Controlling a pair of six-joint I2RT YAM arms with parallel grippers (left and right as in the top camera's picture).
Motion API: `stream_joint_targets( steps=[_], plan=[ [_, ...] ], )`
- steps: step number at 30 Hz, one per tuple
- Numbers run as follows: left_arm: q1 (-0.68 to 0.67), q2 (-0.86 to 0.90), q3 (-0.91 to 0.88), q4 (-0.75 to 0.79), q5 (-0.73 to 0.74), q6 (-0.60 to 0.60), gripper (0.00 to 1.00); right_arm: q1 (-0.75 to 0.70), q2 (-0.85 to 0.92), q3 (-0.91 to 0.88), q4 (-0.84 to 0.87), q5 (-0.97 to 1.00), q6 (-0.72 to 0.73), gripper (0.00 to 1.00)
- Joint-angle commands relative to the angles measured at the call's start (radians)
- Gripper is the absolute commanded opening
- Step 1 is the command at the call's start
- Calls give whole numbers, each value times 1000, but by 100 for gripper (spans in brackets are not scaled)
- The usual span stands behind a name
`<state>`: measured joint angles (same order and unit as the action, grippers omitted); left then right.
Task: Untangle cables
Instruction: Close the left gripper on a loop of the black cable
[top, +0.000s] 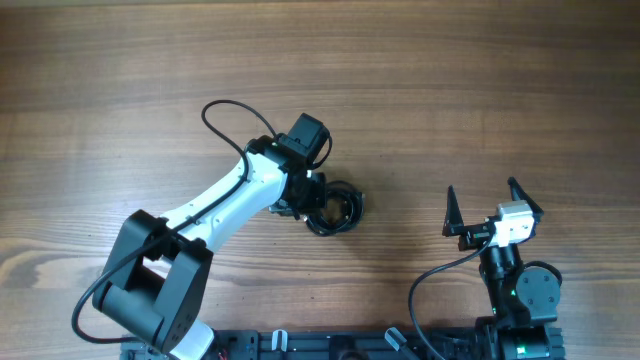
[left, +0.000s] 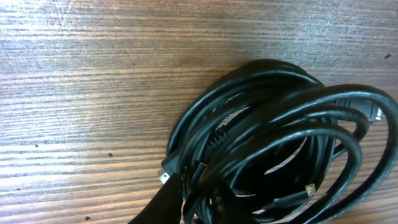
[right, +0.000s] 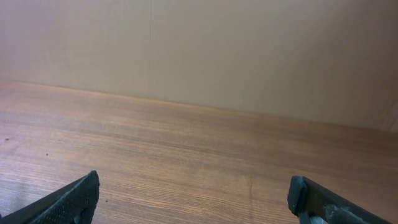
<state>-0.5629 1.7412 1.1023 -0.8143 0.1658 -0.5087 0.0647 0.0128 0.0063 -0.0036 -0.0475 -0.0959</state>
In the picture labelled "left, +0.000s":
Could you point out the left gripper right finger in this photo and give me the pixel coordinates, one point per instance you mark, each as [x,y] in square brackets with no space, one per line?
[228,209]

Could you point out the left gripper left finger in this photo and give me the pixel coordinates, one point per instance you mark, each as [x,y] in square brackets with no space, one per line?
[165,207]

